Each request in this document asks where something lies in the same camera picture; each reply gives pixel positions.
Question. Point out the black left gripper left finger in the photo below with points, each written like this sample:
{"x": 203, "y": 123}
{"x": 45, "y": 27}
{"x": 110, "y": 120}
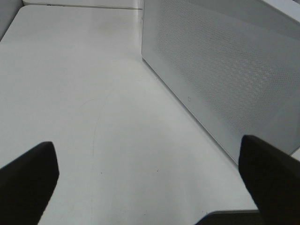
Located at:
{"x": 27, "y": 185}

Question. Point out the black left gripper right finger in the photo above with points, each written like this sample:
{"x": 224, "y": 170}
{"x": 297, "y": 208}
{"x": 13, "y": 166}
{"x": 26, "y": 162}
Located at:
{"x": 273, "y": 180}

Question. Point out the white microwave door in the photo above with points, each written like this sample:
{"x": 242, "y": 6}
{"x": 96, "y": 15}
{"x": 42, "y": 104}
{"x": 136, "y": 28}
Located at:
{"x": 234, "y": 64}

